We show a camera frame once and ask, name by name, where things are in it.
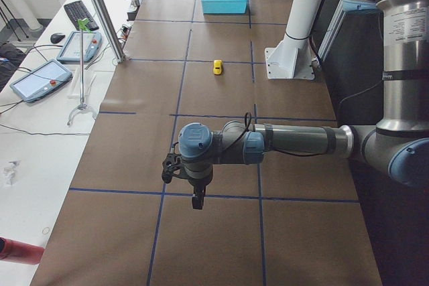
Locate brown paper table cover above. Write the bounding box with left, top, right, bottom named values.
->
left=32, top=0, right=381, bottom=285

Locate silver stand with green clip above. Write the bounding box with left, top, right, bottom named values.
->
left=67, top=19, right=97, bottom=126

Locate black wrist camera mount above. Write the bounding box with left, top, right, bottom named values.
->
left=162, top=153, right=189, bottom=184

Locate far teach pendant tablet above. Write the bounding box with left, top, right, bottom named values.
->
left=56, top=31, right=102, bottom=64

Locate red cylinder object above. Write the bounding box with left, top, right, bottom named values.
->
left=1, top=237, right=44, bottom=265

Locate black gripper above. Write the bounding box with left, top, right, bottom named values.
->
left=188, top=177, right=212, bottom=210

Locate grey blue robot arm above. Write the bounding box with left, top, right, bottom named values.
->
left=162, top=0, right=428, bottom=209

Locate teach pendant tablet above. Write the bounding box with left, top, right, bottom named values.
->
left=56, top=31, right=102, bottom=64
left=9, top=59, right=72, bottom=103

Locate near teach pendant tablet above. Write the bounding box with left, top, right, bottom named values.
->
left=9, top=59, right=72, bottom=103

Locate yellow beetle toy car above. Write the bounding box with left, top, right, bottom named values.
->
left=213, top=60, right=223, bottom=75

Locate white plastic tray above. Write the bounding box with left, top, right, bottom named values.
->
left=66, top=66, right=98, bottom=100

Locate crumpled white paper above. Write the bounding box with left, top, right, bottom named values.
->
left=2, top=160, right=21, bottom=186

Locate black keyboard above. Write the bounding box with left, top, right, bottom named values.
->
left=63, top=0, right=99, bottom=31

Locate aluminium frame post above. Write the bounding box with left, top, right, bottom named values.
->
left=91, top=0, right=125, bottom=63

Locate black computer mouse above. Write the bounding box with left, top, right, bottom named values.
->
left=50, top=33, right=66, bottom=44

